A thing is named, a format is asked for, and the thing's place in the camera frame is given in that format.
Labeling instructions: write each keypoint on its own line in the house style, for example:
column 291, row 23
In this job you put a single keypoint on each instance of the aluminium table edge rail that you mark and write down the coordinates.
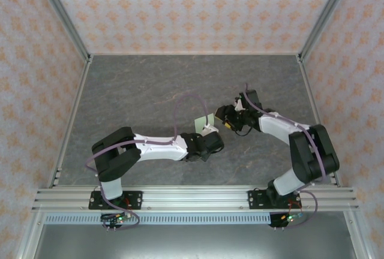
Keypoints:
column 81, row 85
column 309, row 85

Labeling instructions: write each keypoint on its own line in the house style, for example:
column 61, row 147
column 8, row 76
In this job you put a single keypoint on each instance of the small aluminium rail bracket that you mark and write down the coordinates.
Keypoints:
column 58, row 176
column 332, row 175

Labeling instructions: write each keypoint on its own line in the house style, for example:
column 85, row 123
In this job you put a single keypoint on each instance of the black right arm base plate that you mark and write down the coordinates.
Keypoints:
column 255, row 200

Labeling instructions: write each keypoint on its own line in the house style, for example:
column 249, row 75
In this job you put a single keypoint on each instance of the black board bracket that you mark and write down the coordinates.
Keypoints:
column 274, row 222
column 112, row 226

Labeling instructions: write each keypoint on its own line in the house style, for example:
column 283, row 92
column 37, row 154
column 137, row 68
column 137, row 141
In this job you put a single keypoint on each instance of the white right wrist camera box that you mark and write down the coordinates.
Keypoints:
column 238, row 104

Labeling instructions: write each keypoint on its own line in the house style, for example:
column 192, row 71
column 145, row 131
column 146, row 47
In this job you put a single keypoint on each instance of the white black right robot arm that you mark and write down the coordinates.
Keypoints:
column 300, row 157

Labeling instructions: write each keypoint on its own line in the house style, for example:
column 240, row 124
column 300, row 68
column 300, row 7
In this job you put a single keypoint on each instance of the grey metal panel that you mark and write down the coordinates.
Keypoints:
column 192, row 241

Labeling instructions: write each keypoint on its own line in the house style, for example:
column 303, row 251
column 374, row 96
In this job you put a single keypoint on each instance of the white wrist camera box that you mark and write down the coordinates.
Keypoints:
column 210, row 129
column 238, row 104

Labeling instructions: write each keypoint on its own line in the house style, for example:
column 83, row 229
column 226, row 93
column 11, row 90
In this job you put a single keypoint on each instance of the aluminium frame post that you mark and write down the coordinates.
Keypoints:
column 63, row 13
column 326, row 13

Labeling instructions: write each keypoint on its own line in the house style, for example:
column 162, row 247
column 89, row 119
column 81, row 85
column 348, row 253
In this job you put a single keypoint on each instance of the light green paper sheet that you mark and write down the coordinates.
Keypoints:
column 199, row 124

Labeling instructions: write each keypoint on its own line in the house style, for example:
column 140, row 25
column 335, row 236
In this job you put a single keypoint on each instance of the aluminium frame leg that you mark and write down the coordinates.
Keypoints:
column 358, row 235
column 31, row 235

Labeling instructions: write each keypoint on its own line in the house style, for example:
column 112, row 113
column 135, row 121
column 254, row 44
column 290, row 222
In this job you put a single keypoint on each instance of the long aluminium mounting beam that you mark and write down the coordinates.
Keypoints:
column 195, row 199

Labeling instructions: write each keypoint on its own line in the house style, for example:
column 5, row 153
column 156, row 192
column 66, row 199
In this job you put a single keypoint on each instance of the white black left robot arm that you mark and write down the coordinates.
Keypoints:
column 114, row 163

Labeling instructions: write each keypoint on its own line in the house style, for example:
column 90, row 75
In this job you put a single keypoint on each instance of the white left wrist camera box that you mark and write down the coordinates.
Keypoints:
column 210, row 129

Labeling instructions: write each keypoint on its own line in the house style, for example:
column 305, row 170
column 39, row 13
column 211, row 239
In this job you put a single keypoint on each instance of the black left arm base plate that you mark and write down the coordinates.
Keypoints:
column 135, row 196

